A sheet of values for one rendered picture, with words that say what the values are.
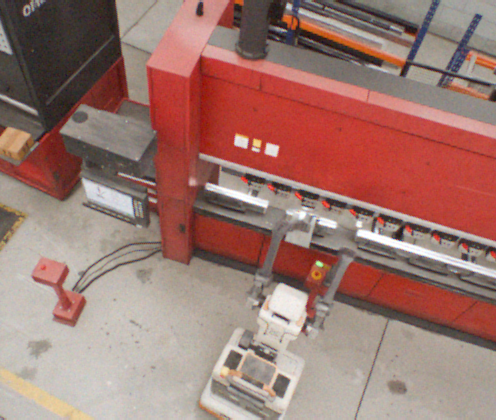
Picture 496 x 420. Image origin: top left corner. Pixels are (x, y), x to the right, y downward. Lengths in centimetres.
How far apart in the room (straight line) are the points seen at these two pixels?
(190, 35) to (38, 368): 287
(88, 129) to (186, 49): 72
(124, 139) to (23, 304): 221
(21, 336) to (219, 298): 166
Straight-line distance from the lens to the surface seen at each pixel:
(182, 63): 298
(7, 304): 489
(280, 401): 361
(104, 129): 314
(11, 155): 434
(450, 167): 330
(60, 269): 399
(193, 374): 444
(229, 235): 427
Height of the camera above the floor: 430
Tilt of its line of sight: 57 degrees down
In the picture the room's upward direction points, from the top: 10 degrees clockwise
